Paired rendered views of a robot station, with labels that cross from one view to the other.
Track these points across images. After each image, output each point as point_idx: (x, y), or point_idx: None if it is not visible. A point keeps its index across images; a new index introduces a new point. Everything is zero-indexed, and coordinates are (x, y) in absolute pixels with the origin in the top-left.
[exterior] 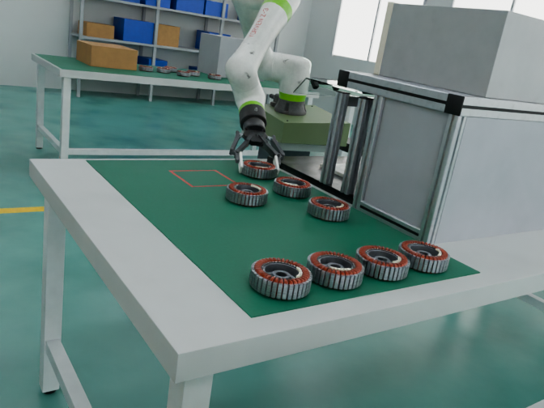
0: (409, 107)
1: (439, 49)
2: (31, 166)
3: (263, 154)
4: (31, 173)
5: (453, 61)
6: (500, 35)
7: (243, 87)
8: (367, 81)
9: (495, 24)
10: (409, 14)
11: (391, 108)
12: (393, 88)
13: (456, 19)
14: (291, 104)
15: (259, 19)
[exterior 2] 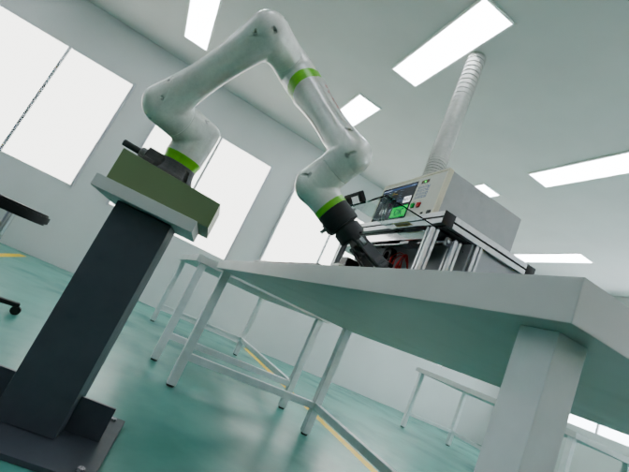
0: (496, 263)
1: (483, 223)
2: (597, 301)
3: (125, 227)
4: (601, 322)
5: (490, 235)
6: (517, 231)
7: (352, 178)
8: (472, 231)
9: (514, 223)
10: (464, 186)
11: (483, 258)
12: (492, 246)
13: (494, 208)
14: (190, 175)
15: (330, 95)
